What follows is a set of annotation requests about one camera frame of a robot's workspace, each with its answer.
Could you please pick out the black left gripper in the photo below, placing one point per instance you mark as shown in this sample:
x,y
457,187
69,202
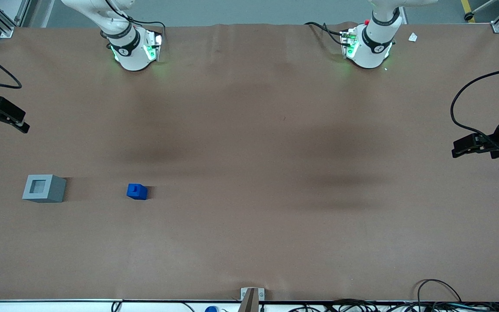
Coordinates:
x,y
495,142

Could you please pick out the blue plastic part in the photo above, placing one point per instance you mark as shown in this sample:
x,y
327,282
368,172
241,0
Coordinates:
x,y
137,193

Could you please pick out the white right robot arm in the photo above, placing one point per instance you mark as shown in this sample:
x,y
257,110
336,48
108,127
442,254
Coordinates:
x,y
132,52

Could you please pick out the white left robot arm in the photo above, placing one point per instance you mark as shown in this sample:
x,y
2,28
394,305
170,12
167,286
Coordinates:
x,y
371,47

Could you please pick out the gray square base block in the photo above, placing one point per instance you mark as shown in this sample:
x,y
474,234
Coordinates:
x,y
54,190

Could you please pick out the white paper scrap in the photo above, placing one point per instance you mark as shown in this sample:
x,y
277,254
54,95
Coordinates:
x,y
413,37

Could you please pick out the stand leg with caster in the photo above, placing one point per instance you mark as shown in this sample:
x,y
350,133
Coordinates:
x,y
469,17

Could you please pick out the brown table mat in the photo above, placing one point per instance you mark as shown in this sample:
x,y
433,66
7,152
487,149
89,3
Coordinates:
x,y
249,173

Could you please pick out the blue round cap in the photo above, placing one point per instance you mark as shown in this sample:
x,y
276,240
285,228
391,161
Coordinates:
x,y
211,309

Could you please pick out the gray camera mount bracket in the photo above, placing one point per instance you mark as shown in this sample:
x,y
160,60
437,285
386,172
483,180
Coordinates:
x,y
245,292

